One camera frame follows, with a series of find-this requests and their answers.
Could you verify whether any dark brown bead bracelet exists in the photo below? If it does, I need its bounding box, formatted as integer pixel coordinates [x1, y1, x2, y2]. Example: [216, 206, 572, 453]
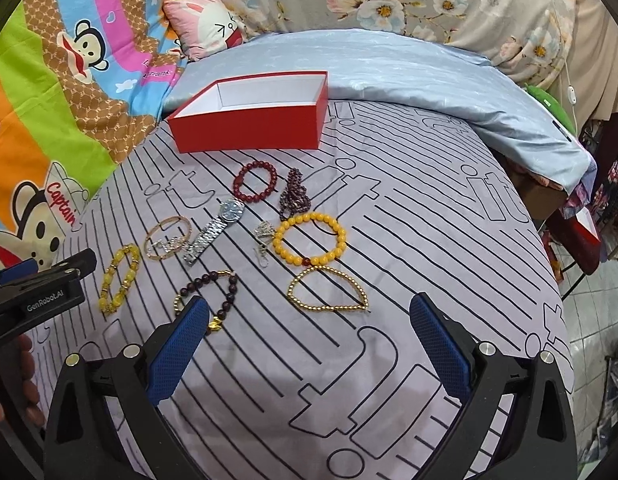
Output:
[172, 268, 240, 335]

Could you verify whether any silver flower chain bracelet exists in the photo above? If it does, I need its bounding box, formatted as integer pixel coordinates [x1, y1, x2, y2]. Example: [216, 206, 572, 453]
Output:
[144, 231, 185, 257]

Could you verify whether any white cable with switch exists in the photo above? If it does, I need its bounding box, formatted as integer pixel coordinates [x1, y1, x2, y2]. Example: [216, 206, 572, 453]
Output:
[535, 0, 579, 137]

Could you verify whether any red bead bracelet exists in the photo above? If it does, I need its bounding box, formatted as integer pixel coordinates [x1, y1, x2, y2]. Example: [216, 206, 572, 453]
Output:
[232, 159, 280, 205]

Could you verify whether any red open gift box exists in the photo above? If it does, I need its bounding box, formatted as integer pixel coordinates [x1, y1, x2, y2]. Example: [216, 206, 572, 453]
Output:
[167, 70, 327, 153]

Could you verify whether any person's left hand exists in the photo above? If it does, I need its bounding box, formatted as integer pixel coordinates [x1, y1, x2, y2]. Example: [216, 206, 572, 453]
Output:
[18, 334, 46, 428]

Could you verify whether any silver wrist watch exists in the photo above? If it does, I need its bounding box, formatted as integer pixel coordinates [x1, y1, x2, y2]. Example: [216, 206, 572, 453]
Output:
[182, 198, 245, 266]

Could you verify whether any orange yellow bead bracelet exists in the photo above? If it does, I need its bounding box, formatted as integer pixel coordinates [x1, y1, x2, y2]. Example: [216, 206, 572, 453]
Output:
[271, 211, 348, 268]

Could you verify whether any colourful monkey cartoon blanket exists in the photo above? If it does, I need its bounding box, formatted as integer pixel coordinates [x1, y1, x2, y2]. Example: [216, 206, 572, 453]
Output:
[0, 0, 184, 270]

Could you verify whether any dark garnet bead bracelet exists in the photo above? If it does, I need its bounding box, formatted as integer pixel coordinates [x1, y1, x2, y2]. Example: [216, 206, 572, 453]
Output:
[279, 167, 313, 221]

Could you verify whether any gold bead necklace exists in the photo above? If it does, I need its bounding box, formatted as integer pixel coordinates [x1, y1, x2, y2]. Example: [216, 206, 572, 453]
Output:
[286, 264, 371, 314]

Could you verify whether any silver chain earring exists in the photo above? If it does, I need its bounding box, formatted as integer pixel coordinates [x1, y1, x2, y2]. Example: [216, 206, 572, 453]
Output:
[254, 221, 275, 268]

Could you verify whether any light blue quilt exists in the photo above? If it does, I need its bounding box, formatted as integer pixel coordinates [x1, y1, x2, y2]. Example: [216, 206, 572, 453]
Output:
[163, 29, 597, 193]

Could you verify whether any yellow crystal bead bracelet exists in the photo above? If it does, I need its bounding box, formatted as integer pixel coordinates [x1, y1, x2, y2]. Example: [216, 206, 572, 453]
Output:
[98, 242, 142, 316]

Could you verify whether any pink bunny pillow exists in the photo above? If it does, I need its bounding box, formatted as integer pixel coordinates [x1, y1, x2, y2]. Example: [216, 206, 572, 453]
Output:
[163, 0, 246, 62]

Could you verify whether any green plastic object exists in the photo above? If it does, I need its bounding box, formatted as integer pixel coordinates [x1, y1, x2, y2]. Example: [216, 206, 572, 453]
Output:
[525, 84, 577, 136]

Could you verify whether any thin gold bangle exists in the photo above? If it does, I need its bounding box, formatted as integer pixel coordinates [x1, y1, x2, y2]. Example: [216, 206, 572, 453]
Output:
[143, 214, 192, 261]

